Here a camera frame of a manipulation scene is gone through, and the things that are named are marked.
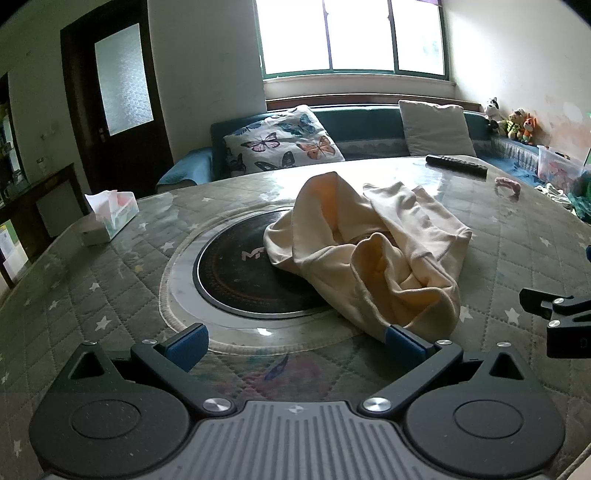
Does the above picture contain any teal sofa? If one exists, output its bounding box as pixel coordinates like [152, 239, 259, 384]
[156, 104, 591, 217]

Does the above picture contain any dark wooden door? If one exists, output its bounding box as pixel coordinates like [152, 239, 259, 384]
[60, 0, 175, 186]

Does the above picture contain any green framed window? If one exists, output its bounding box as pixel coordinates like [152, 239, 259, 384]
[254, 0, 451, 82]

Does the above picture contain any plain white pillow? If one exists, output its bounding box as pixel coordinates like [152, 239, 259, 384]
[398, 100, 477, 158]

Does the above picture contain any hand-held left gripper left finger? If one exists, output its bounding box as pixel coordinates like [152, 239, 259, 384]
[61, 323, 235, 414]

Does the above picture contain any tissue box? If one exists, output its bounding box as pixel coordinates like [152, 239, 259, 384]
[83, 189, 139, 246]

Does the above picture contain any yellow green plush toy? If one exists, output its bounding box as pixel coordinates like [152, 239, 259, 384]
[505, 108, 527, 140]

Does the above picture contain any cream sweatshirt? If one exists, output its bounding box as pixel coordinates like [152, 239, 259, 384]
[263, 171, 474, 344]

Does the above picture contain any pale crumpled cloth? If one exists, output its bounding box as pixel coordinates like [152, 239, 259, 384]
[534, 182, 576, 206]

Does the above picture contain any dark wooden cabinet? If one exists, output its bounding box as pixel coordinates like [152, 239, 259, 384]
[0, 162, 91, 289]

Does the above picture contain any display shelf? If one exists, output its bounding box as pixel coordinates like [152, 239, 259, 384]
[0, 73, 25, 195]

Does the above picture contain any black remote control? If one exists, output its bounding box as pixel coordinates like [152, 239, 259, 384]
[425, 155, 489, 179]

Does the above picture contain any round black induction cooker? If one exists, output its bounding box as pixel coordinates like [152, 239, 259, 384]
[193, 210, 340, 319]

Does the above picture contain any teal knit cloth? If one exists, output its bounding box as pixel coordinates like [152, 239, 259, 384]
[567, 172, 591, 216]

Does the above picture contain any butterfly print pillow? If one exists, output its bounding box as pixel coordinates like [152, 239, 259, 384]
[223, 104, 346, 177]

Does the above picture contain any pink hair tie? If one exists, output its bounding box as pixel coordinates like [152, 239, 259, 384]
[495, 177, 521, 199]

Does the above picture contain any black and white plush toy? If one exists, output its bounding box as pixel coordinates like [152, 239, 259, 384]
[483, 97, 502, 131]

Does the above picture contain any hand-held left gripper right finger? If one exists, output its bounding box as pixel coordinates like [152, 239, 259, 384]
[358, 324, 532, 416]

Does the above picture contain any clear plastic storage box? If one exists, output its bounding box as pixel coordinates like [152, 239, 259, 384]
[537, 144, 588, 191]

